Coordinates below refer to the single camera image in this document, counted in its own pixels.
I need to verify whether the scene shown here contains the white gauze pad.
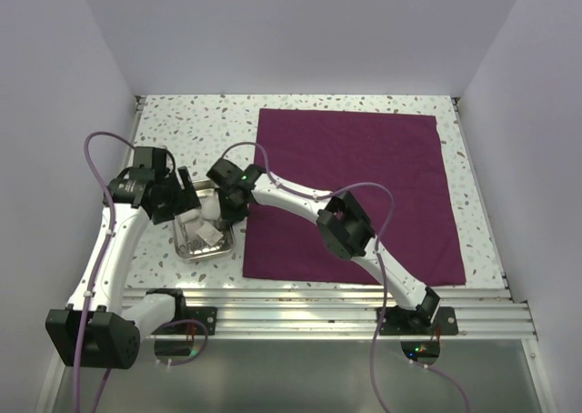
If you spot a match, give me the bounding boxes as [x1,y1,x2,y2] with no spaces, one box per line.
[176,208,203,236]
[200,195,221,221]

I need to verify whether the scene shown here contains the clear plastic sachet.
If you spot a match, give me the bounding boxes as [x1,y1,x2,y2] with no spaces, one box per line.
[196,222,223,247]

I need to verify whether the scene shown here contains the steel instrument tray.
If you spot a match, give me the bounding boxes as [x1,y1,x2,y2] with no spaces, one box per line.
[173,179,235,262]

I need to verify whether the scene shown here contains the purple cloth mat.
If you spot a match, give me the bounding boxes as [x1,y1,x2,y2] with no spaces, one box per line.
[242,109,466,287]

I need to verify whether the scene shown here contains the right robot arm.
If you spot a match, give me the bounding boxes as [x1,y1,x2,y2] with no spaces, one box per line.
[206,157,440,334]

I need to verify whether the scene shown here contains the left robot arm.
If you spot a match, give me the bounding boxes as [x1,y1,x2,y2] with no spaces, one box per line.
[45,146,200,369]

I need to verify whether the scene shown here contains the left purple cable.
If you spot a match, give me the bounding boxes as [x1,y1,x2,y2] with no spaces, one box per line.
[72,131,210,413]

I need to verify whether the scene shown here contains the purple cable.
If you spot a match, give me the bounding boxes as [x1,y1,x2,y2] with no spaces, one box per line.
[72,131,210,413]
[222,142,469,413]

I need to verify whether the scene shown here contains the aluminium rail frame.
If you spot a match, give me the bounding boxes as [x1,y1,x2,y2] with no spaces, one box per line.
[34,95,554,413]

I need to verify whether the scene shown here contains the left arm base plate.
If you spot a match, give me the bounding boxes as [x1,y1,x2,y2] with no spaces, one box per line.
[126,307,218,337]

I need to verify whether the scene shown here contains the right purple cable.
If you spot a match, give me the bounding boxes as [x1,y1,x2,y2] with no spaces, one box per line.
[222,142,469,413]

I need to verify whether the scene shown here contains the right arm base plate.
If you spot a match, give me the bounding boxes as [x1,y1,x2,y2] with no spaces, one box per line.
[376,307,459,337]

